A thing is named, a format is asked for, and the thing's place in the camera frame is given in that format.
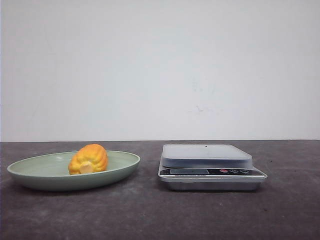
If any green oval plate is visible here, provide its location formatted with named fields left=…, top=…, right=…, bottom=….
left=7, top=150, right=141, bottom=192

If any yellow corn cob piece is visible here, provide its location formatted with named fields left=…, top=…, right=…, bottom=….
left=68, top=144, right=108, bottom=175

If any silver digital kitchen scale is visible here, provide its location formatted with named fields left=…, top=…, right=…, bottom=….
left=158, top=144, right=268, bottom=191

